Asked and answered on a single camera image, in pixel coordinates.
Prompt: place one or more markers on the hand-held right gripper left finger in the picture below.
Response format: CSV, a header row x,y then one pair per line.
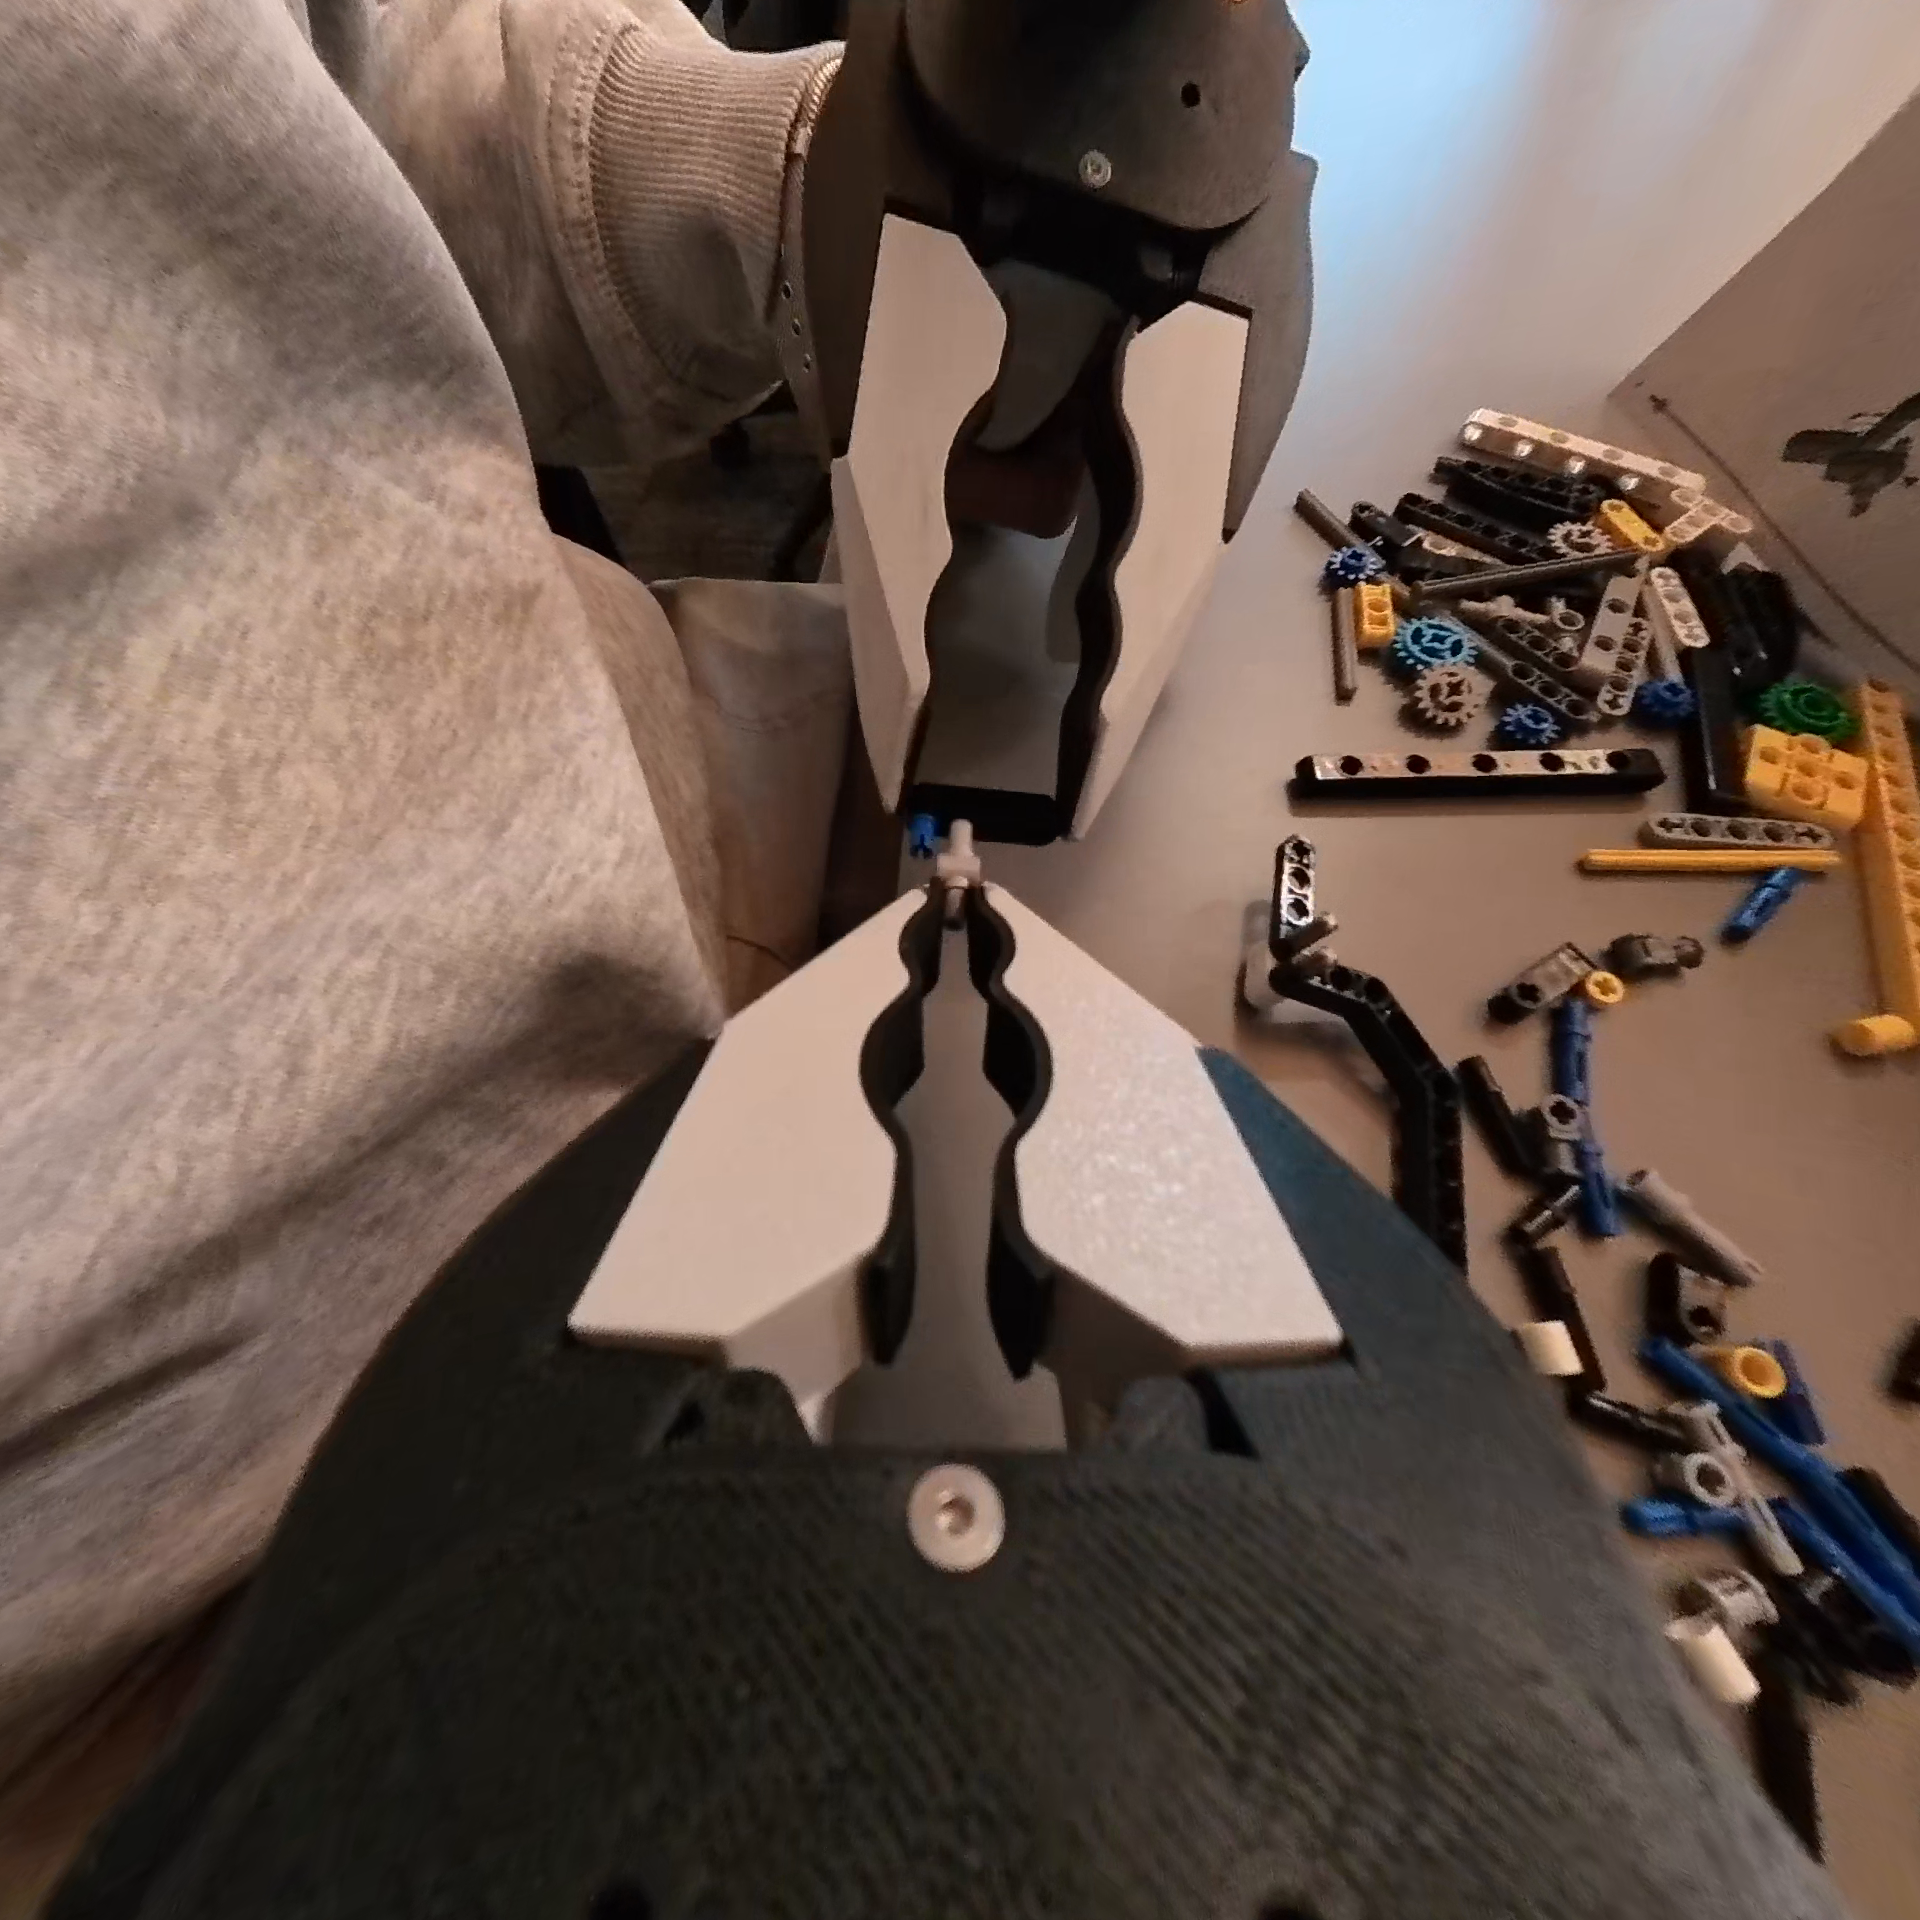
x,y
719,1199

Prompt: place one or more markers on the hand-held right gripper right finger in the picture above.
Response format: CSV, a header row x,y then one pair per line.
x,y
1156,1199

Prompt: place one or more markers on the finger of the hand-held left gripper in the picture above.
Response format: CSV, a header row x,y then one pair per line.
x,y
902,450
1177,450

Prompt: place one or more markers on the black and blue pin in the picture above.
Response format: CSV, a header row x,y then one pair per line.
x,y
998,813

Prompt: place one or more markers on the grey lego pin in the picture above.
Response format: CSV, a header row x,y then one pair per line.
x,y
957,869

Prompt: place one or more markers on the person's left forearm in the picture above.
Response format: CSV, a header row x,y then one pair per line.
x,y
676,227

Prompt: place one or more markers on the grey lego axle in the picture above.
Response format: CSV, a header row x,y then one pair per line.
x,y
1343,653
1323,519

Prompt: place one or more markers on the small blue lego gear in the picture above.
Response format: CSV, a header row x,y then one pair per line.
x,y
1353,567
1527,724
1667,703

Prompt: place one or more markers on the yellow lego connector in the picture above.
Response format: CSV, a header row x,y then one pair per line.
x,y
1377,608

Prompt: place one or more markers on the black angled lego assembly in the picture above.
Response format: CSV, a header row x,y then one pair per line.
x,y
1409,1111

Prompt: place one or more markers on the large blue lego gear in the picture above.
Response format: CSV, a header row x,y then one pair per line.
x,y
1432,644

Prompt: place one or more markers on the grey lego gear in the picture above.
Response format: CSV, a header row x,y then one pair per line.
x,y
1452,699

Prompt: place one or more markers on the long black lego beam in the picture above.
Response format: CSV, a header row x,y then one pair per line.
x,y
1478,768

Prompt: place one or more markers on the lego instruction booklet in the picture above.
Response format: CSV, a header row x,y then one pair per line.
x,y
1802,330

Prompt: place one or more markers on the yellow lego axle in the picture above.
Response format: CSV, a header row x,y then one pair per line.
x,y
1711,860

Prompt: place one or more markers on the short grey lego beam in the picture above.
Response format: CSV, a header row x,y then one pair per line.
x,y
1732,831

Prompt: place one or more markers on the pile of small lego pins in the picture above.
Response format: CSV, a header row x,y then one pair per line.
x,y
1785,1447

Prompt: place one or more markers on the green lego gear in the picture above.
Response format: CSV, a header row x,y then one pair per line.
x,y
1809,707

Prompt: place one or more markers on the yellow lego block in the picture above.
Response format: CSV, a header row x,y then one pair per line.
x,y
1809,774

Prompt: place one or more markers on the long yellow lego beam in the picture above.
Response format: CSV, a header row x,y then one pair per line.
x,y
1895,842

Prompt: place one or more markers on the beige pants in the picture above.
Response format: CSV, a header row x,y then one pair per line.
x,y
767,721

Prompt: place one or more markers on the pile of beams and gears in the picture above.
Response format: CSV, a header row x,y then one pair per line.
x,y
1561,632

